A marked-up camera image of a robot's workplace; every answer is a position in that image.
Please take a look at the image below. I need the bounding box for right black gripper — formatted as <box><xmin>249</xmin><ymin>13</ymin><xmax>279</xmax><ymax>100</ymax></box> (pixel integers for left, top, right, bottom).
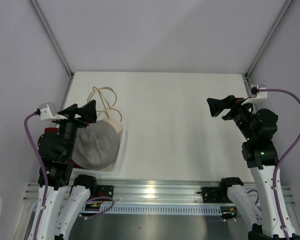
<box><xmin>206</xmin><ymin>95</ymin><xmax>256</xmax><ymax>141</ymax></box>

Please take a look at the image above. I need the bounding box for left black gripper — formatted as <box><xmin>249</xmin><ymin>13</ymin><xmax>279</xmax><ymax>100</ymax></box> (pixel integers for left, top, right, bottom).
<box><xmin>52</xmin><ymin>99</ymin><xmax>97</xmax><ymax>158</ymax></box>

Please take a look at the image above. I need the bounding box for gold wire hat stand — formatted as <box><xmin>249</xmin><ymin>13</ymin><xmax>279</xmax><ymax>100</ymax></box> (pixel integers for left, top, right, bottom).
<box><xmin>86</xmin><ymin>86</ymin><xmax>123</xmax><ymax>123</ymax></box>

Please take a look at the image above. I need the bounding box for grey bucket hat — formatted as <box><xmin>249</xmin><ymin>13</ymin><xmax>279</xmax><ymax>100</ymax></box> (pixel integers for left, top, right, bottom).
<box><xmin>71</xmin><ymin>119</ymin><xmax>121</xmax><ymax>170</ymax></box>

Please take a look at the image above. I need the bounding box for beige bucket hat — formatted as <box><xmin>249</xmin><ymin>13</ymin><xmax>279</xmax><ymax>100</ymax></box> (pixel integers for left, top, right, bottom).
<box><xmin>96</xmin><ymin>117</ymin><xmax>123</xmax><ymax>137</ymax></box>

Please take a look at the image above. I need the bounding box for dark red bucket hat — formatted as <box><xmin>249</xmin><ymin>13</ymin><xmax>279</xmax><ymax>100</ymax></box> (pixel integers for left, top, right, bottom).
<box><xmin>44</xmin><ymin>127</ymin><xmax>84</xmax><ymax>169</ymax></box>

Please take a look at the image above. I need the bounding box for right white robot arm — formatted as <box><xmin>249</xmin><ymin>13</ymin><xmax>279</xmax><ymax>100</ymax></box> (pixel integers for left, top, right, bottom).
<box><xmin>207</xmin><ymin>95</ymin><xmax>300</xmax><ymax>240</ymax></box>

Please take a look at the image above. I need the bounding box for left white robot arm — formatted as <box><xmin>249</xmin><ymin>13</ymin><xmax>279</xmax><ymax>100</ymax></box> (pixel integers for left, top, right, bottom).
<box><xmin>28</xmin><ymin>100</ymin><xmax>98</xmax><ymax>240</ymax></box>

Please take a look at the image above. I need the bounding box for white plastic basket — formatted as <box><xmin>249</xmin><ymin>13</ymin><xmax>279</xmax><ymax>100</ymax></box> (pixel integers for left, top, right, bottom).
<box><xmin>69</xmin><ymin>119</ymin><xmax>129</xmax><ymax>176</ymax></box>

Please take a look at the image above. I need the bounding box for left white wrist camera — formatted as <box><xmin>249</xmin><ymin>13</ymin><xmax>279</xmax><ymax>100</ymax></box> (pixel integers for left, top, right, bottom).
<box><xmin>38</xmin><ymin>102</ymin><xmax>66</xmax><ymax>121</ymax></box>

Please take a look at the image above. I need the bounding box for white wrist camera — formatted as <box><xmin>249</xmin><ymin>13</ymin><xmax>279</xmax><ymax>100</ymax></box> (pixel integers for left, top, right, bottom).
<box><xmin>38</xmin><ymin>102</ymin><xmax>66</xmax><ymax>121</ymax></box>
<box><xmin>241</xmin><ymin>84</ymin><xmax>268</xmax><ymax>106</ymax></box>

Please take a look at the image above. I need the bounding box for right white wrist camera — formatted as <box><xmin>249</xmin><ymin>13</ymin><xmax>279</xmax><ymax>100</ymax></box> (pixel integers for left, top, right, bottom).
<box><xmin>241</xmin><ymin>84</ymin><xmax>268</xmax><ymax>106</ymax></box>

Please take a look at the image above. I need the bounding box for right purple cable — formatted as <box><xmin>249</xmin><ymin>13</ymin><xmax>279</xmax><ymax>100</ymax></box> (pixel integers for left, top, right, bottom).
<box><xmin>266</xmin><ymin>88</ymin><xmax>300</xmax><ymax>240</ymax></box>

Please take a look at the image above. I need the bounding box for left black base bracket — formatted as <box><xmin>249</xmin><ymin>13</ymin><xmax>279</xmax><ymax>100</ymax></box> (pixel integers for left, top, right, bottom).
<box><xmin>90</xmin><ymin>185</ymin><xmax>115</xmax><ymax>202</ymax></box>

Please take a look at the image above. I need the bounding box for black base bracket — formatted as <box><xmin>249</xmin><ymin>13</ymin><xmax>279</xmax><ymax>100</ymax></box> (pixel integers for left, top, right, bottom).
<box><xmin>196</xmin><ymin>187</ymin><xmax>227</xmax><ymax>204</ymax></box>
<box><xmin>90</xmin><ymin>185</ymin><xmax>115</xmax><ymax>202</ymax></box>

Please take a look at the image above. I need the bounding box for right black base bracket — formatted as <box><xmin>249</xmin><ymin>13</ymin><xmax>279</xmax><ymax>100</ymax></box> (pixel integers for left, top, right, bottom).
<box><xmin>196</xmin><ymin>187</ymin><xmax>227</xmax><ymax>204</ymax></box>

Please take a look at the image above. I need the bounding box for left aluminium frame post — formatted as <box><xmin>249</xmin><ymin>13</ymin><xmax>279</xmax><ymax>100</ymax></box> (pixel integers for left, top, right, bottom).
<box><xmin>27</xmin><ymin>0</ymin><xmax>74</xmax><ymax>79</ymax></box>

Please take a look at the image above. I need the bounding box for aluminium frame post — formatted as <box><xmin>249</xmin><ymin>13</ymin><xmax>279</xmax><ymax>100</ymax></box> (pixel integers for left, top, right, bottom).
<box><xmin>244</xmin><ymin>0</ymin><xmax>296</xmax><ymax>82</ymax></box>
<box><xmin>27</xmin><ymin>0</ymin><xmax>74</xmax><ymax>79</ymax></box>

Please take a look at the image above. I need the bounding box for aluminium mounting rail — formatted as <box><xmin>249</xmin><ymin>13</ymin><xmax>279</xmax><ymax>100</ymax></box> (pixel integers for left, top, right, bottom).
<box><xmin>23</xmin><ymin>179</ymin><xmax>296</xmax><ymax>206</ymax></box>

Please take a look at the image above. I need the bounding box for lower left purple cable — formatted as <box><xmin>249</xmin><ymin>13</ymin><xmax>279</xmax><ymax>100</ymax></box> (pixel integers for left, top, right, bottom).
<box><xmin>78</xmin><ymin>196</ymin><xmax>115</xmax><ymax>221</ymax></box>

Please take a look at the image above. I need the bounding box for white slotted cable duct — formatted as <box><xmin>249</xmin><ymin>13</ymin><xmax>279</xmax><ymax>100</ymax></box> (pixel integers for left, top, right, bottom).
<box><xmin>59</xmin><ymin>202</ymin><xmax>223</xmax><ymax>215</ymax></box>

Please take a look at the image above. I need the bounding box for right aluminium frame post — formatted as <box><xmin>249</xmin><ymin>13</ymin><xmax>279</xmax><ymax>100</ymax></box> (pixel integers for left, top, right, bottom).
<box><xmin>244</xmin><ymin>0</ymin><xmax>296</xmax><ymax>82</ymax></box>

